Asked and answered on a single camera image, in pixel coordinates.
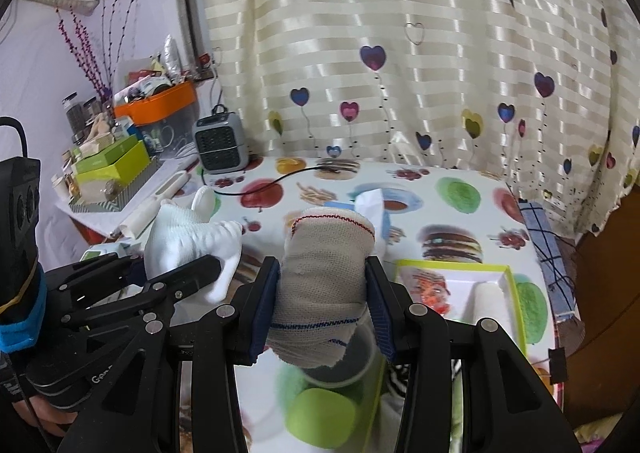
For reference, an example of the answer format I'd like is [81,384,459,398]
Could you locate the white towel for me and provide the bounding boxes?
[462,281,506,326]

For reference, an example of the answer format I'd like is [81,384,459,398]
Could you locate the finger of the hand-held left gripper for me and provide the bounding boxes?
[47,253,149,302]
[59,254,224,335]

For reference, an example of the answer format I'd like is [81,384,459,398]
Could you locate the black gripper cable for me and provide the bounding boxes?
[0,117,28,160]

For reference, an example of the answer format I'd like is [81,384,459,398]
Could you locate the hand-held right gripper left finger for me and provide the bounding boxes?
[57,255,281,453]

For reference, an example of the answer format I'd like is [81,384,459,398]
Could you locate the green cardboard box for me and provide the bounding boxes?
[75,136,151,189]

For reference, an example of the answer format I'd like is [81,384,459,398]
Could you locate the wooden wardrobe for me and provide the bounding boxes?
[560,183,640,434]

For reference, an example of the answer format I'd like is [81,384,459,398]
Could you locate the person's left hand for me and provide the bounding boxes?
[10,399,81,440]

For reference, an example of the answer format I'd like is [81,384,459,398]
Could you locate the green shallow box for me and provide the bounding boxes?
[370,259,528,434]

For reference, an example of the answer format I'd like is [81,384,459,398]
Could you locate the black heater cable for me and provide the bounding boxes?
[200,164,346,196]

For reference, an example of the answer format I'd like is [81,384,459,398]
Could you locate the purple decorative branches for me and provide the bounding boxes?
[55,0,146,104]

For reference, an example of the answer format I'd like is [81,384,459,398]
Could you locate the heart print striped curtain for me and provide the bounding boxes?
[195,0,640,239]

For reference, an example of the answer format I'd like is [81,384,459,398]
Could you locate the dark clear plastic jar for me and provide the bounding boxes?
[300,328,378,389]

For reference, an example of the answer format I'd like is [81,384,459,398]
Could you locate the fruit print tablecloth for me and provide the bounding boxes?
[165,156,566,453]

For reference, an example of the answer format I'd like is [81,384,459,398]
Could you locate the wet wipes pack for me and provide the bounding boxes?
[80,242,136,264]

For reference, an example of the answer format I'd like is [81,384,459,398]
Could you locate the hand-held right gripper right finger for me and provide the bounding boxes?
[365,255,583,453]

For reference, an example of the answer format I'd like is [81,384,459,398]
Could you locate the orange snack packet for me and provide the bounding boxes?
[412,270,466,319]

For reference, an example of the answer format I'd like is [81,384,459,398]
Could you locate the white long plastic tool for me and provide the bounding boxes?
[120,170,191,240]

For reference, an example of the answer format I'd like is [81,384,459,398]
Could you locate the green cream jar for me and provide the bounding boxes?
[289,387,360,446]

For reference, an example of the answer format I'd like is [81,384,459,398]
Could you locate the grey small heater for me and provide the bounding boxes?
[192,106,250,175]

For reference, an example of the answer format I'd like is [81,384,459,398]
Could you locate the beige wrapped pipe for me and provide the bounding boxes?
[17,0,98,14]

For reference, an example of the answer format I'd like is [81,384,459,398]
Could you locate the blue checked cloth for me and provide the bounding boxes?
[517,200,581,321]

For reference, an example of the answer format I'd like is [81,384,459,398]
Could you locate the black white striped sock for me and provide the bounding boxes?
[385,363,418,396]

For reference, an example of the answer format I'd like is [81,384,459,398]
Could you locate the beige cloth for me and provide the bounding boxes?
[267,207,376,369]

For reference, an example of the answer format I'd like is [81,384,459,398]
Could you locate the white tissue pack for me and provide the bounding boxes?
[325,188,393,259]

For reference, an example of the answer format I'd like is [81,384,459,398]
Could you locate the orange storage box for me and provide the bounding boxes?
[114,82,198,126]

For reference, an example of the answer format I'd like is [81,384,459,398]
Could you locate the grey chevron pattern box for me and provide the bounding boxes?
[67,158,161,214]

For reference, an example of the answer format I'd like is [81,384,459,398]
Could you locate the grey window frame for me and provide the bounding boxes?
[174,0,213,81]

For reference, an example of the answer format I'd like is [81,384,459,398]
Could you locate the glass spice jar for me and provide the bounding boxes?
[82,97,102,126]
[61,92,85,134]

